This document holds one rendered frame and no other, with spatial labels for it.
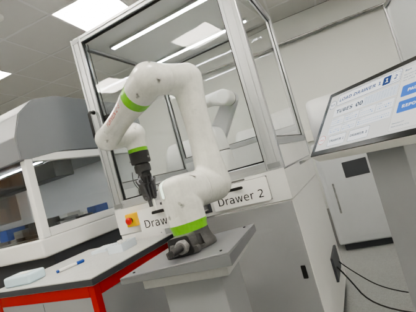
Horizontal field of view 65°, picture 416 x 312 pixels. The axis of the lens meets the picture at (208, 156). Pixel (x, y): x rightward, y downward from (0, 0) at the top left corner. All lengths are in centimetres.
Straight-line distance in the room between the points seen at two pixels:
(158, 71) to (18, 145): 119
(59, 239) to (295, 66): 377
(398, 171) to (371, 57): 367
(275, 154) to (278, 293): 65
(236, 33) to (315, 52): 331
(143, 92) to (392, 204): 97
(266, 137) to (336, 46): 348
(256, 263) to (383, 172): 71
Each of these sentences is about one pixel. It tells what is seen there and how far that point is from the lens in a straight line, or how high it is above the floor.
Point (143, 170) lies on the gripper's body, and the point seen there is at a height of 110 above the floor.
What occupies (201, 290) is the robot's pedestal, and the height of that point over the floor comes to 68.
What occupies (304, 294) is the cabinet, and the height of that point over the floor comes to 37.
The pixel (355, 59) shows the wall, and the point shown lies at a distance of 485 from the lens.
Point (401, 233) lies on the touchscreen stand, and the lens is 138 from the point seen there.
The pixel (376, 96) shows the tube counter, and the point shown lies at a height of 111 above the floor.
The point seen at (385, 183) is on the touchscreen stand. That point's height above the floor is 80.
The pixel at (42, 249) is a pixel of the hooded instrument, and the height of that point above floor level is 85.
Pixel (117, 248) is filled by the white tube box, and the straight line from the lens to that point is 166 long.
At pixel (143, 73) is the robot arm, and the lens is 111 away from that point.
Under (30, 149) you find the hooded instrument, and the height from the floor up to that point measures 142.
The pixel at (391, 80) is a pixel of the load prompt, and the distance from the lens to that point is 130.
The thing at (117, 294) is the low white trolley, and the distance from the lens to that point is 143.
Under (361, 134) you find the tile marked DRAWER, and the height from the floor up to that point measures 100.
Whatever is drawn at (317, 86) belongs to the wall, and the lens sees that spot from 477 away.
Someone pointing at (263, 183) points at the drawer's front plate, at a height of 90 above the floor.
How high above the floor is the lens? 101
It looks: 3 degrees up
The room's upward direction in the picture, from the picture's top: 16 degrees counter-clockwise
